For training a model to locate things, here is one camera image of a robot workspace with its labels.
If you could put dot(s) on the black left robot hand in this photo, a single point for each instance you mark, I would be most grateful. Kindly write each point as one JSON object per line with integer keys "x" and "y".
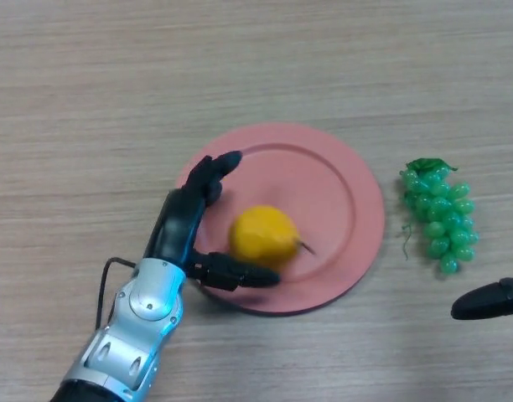
{"x": 177, "y": 222}

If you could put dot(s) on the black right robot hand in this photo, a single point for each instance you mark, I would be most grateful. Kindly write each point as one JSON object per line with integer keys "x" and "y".
{"x": 491, "y": 299}

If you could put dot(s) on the yellow pear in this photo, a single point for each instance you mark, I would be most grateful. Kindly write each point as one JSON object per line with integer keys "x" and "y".
{"x": 262, "y": 236}

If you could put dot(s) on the pink round plate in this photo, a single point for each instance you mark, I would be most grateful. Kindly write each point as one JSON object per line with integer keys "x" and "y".
{"x": 323, "y": 188}

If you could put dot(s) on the green grape bunch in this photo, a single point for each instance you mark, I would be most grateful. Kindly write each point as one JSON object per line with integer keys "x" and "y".
{"x": 443, "y": 218}

